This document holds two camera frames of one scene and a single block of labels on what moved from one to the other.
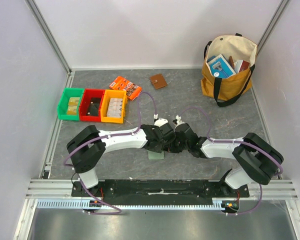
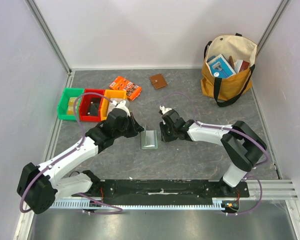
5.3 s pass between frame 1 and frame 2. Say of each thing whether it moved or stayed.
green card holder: moved
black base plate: stayed
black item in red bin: stayed
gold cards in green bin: stayed
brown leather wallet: stayed
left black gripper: moved
